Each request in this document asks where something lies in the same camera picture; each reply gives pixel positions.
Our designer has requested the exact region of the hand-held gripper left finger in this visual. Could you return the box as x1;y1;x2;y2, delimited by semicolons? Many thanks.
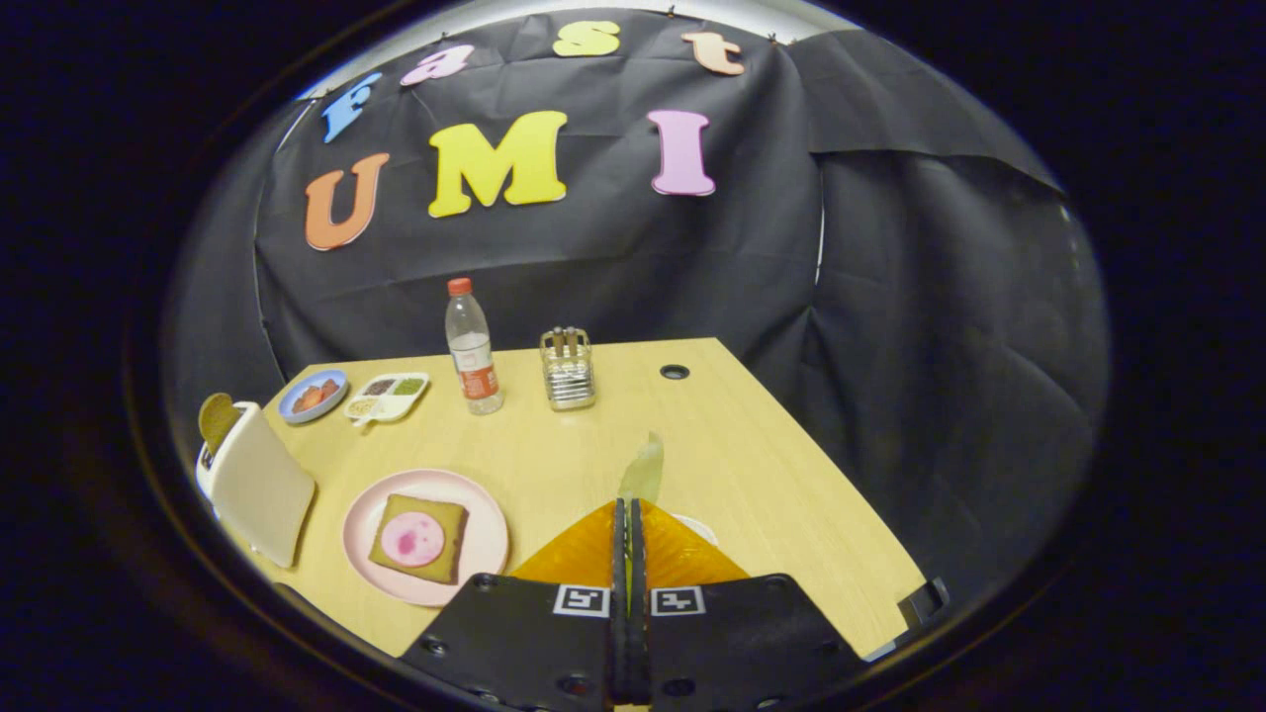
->
399;497;630;712

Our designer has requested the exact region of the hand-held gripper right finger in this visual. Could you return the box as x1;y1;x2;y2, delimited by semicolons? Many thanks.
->
629;497;863;711

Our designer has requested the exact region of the green lettuce leaf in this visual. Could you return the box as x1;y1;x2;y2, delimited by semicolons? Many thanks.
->
621;432;666;505

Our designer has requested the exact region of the pink round plate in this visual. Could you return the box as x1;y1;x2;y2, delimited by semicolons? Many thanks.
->
342;468;510;607

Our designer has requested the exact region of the brown toast slice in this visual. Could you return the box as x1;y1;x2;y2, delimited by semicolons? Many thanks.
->
368;493;470;585

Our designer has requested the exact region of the pink ham slice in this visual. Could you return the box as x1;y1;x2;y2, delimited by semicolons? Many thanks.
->
382;511;446;568

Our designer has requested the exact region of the metal mesh utensil holder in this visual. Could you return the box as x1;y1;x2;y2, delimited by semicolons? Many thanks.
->
540;326;597;411

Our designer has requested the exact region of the white sectioned dish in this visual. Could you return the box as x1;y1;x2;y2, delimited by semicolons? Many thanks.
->
344;372;430;428

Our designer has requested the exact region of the clear bottle with red cap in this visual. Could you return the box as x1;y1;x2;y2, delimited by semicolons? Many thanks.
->
445;277;504;416

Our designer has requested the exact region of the white toaster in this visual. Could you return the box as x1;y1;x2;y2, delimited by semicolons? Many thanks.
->
195;400;317;570

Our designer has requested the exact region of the blue round plate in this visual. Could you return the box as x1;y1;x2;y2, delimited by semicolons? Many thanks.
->
278;369;349;425

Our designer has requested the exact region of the brown bread slice in toaster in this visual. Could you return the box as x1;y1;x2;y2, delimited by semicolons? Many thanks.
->
198;393;246;456

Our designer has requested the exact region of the black backdrop cloth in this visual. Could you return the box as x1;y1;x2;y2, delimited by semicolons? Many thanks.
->
163;8;1109;614

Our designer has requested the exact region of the black table edge bracket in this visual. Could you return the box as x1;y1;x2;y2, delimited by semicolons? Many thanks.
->
898;577;950;626

